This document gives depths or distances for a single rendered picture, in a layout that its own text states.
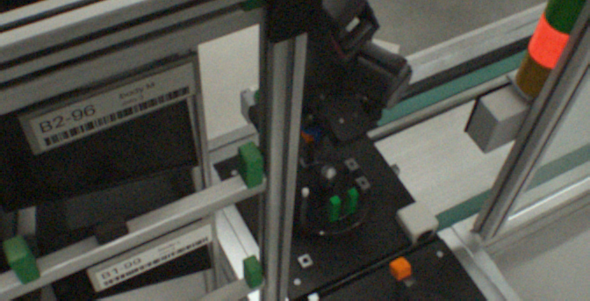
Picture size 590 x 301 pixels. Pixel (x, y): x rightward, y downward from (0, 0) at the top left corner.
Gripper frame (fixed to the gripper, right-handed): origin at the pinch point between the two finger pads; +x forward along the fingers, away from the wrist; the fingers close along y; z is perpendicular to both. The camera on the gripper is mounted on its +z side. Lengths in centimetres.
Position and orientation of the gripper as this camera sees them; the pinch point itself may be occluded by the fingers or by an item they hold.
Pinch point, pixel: (319, 125)
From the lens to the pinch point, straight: 96.4
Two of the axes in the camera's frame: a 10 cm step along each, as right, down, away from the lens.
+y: 8.8, -3.7, 3.1
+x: -0.3, 5.9, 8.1
